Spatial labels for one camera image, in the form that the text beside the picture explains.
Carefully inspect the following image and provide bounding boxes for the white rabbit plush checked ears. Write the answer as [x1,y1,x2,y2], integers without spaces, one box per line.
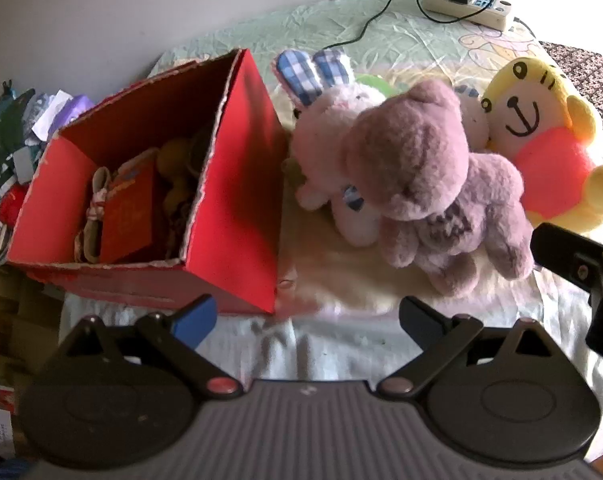
[274,49,397,248]

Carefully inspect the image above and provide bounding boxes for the cream power strip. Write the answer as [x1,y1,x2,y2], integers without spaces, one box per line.
[424,0,515,31]

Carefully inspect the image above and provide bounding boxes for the red cloth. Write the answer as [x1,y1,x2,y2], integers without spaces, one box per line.
[0,182,32,227]

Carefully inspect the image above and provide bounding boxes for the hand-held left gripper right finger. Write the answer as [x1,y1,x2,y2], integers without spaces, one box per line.
[378,296,563,402]

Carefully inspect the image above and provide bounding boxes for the mustard yellow plush toy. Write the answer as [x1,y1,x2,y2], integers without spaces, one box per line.
[156,137,203,222]

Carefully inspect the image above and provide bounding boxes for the mauve teddy bear plush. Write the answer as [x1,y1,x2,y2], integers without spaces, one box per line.
[344,79,536,299]

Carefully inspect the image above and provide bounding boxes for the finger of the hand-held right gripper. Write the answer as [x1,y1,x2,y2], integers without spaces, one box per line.
[530,222,603,362]

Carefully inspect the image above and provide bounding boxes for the beige cloth toy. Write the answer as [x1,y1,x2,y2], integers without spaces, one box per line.
[74,167,115,263]

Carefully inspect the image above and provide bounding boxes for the red cardboard box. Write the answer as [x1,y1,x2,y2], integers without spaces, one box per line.
[6,47,290,317]

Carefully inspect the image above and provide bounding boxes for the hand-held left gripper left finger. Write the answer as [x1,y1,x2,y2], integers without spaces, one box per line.
[56,294,243,402]

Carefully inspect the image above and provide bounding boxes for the purple tissue pack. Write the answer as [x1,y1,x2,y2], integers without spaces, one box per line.
[52,95,95,131]

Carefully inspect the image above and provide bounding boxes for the printed pastel bed sheet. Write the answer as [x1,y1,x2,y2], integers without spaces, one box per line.
[59,0,603,461]

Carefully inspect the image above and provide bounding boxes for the brown wooden cabinet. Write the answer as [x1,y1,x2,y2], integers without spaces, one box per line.
[0,265,65,387]

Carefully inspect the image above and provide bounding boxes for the green plush toy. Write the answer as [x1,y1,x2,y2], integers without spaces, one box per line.
[354,74,401,99]

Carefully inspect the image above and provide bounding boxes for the pile of clutter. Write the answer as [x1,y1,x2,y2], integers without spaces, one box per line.
[0,80,37,186]

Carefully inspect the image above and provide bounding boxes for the brown patterned blanket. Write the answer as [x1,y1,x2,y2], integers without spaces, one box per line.
[539,40,603,153]

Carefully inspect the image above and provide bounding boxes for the black charging cable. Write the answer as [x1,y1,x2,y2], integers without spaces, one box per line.
[319,0,500,56]

